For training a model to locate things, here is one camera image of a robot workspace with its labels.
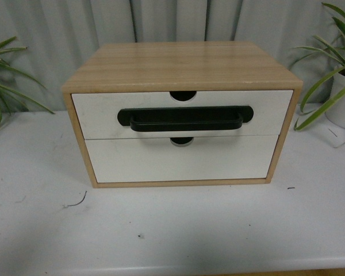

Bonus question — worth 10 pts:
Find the grey curtain backdrop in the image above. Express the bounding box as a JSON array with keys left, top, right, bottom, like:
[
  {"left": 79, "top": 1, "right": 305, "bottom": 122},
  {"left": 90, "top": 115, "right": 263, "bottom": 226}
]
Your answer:
[{"left": 0, "top": 1, "right": 338, "bottom": 111}]

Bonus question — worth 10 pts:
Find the white bottom drawer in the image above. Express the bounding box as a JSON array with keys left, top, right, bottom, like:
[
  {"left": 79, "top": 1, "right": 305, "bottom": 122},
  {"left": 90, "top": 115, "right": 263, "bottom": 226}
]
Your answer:
[{"left": 86, "top": 136, "right": 277, "bottom": 183}]

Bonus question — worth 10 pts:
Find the white drawer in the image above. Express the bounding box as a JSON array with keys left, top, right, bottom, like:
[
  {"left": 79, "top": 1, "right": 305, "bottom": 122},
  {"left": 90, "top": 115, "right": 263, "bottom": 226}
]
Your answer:
[
  {"left": 72, "top": 90, "right": 293, "bottom": 140},
  {"left": 86, "top": 136, "right": 277, "bottom": 183}
]

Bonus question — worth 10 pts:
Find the wooden drawer cabinet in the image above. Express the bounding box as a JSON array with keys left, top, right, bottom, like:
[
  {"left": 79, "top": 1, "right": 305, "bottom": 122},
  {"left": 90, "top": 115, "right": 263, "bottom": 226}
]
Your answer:
[{"left": 62, "top": 41, "right": 302, "bottom": 188}]

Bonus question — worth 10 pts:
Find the black drawer handle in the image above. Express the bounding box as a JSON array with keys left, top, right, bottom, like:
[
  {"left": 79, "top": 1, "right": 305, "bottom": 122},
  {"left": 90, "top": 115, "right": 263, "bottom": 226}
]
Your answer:
[{"left": 117, "top": 106, "right": 254, "bottom": 132}]

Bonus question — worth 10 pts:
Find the green spider plant right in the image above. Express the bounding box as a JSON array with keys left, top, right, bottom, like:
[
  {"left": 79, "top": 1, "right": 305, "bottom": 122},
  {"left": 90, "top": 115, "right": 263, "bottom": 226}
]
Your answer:
[{"left": 293, "top": 2, "right": 345, "bottom": 144}]

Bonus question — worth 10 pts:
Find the green spider plant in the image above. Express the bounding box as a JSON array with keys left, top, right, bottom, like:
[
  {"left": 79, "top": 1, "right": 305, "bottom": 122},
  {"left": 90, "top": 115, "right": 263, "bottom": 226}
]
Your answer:
[
  {"left": 0, "top": 36, "right": 55, "bottom": 128},
  {"left": 293, "top": 2, "right": 345, "bottom": 144}
]

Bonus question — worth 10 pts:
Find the white plant pot right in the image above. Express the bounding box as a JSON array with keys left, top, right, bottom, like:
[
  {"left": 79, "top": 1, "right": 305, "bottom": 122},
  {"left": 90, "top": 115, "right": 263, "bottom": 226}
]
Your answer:
[{"left": 325, "top": 73, "right": 345, "bottom": 129}]

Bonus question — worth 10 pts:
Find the white top drawer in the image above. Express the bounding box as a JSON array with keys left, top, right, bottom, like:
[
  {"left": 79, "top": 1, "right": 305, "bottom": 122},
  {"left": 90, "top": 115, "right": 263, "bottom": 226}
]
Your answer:
[{"left": 72, "top": 90, "right": 293, "bottom": 140}]

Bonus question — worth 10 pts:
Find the green spider plant left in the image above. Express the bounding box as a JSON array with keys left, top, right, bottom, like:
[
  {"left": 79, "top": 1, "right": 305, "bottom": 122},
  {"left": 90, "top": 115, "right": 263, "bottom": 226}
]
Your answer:
[{"left": 0, "top": 36, "right": 55, "bottom": 128}]

